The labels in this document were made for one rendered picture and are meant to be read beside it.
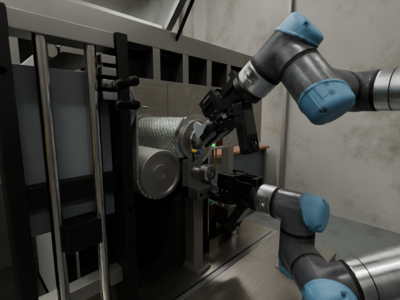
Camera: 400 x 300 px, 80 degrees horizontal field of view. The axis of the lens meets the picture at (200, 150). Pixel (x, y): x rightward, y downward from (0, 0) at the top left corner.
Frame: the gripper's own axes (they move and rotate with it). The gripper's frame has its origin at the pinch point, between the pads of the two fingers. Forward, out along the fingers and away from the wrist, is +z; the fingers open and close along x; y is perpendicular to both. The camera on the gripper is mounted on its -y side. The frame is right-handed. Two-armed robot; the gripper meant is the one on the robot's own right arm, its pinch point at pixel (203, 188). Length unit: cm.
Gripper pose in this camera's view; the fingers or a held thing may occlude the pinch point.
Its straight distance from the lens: 75.8
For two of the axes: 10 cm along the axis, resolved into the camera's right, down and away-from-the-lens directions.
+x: -7.1, 1.1, -7.0
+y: 0.0, -9.9, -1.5
